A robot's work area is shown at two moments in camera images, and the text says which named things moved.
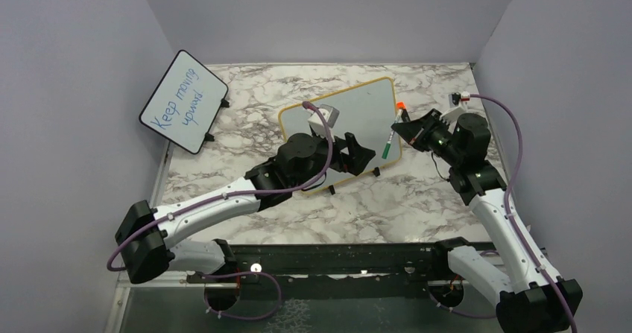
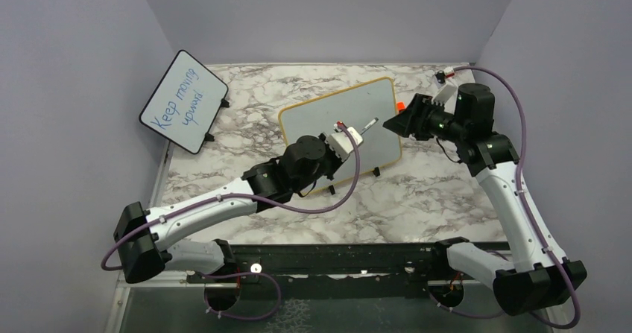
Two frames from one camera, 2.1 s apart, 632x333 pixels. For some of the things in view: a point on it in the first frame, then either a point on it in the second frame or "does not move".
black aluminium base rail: (355, 261) does not move
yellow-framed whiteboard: (367, 111) does not move
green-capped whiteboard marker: (387, 147) -> (373, 121)
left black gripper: (357, 159) -> (337, 159)
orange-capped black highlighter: (401, 105) does not move
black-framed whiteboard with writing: (186, 103) does not move
